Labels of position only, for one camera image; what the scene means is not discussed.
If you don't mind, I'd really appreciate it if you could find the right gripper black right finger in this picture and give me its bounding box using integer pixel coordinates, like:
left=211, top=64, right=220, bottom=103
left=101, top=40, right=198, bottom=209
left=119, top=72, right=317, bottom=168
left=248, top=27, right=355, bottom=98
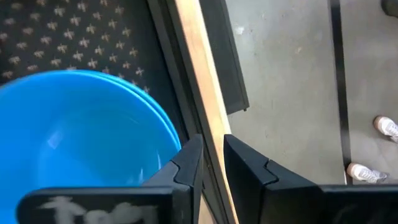
left=223, top=133, right=398, bottom=224

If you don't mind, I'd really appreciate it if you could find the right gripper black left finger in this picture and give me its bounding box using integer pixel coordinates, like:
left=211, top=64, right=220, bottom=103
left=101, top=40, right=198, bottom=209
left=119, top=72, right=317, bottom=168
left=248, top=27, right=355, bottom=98
left=16, top=133, right=205, bottom=224

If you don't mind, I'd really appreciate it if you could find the blue plastic mini bowl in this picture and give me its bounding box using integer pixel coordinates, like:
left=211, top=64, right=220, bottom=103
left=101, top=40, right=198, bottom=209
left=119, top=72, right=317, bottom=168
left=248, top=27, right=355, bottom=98
left=0, top=70, right=182, bottom=224
left=71, top=68, right=183, bottom=150

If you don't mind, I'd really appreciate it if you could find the person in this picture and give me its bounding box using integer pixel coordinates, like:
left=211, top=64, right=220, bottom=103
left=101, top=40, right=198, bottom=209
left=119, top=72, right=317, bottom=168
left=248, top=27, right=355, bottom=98
left=346, top=115, right=398, bottom=185

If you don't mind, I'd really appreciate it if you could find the black flat bar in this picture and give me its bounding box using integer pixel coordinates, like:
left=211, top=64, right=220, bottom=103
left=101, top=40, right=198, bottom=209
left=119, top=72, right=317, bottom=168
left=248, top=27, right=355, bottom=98
left=198, top=0, right=250, bottom=115

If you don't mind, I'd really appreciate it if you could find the black mesh tray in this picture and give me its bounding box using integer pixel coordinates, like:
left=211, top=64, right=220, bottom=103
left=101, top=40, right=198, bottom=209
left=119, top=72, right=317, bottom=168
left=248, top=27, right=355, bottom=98
left=0, top=0, right=218, bottom=224

